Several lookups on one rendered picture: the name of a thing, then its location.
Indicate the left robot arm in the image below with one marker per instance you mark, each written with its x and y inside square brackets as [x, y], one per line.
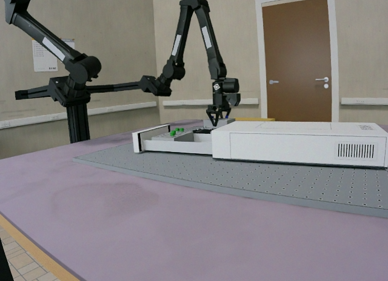
[217, 68]

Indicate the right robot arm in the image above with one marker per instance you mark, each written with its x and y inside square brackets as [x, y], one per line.
[81, 67]

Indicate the white cooling block with round holes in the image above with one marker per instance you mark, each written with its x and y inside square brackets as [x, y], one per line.
[186, 136]

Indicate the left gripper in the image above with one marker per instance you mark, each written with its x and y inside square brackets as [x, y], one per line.
[222, 108]

